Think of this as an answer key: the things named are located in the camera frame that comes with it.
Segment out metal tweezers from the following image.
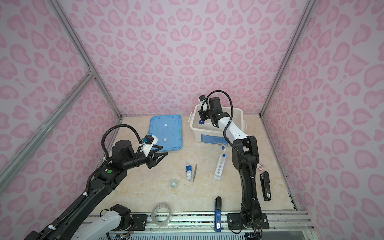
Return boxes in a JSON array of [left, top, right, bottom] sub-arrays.
[[193, 164, 198, 183]]

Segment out white blue roll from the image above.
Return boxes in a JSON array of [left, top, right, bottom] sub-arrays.
[[186, 165, 192, 181]]

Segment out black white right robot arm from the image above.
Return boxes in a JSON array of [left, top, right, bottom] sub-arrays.
[[198, 90, 262, 239]]

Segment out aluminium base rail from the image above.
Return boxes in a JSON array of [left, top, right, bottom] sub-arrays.
[[73, 209, 319, 240]]

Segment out blue black stapler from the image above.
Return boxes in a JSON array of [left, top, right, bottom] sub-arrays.
[[214, 197, 222, 232]]

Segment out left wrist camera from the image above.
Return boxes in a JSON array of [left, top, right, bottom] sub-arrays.
[[140, 135, 158, 157]]

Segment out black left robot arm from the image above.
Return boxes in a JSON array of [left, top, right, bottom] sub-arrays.
[[26, 124, 167, 240]]

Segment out white test tube rack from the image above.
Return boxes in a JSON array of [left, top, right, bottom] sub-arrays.
[[214, 154, 227, 181]]

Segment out clear tape roll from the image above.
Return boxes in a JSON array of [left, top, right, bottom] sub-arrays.
[[151, 202, 173, 228]]

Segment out white plastic storage box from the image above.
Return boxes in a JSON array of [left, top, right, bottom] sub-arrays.
[[188, 105, 247, 146]]

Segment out blue plastic box lid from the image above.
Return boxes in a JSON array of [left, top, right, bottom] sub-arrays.
[[149, 115, 183, 152]]

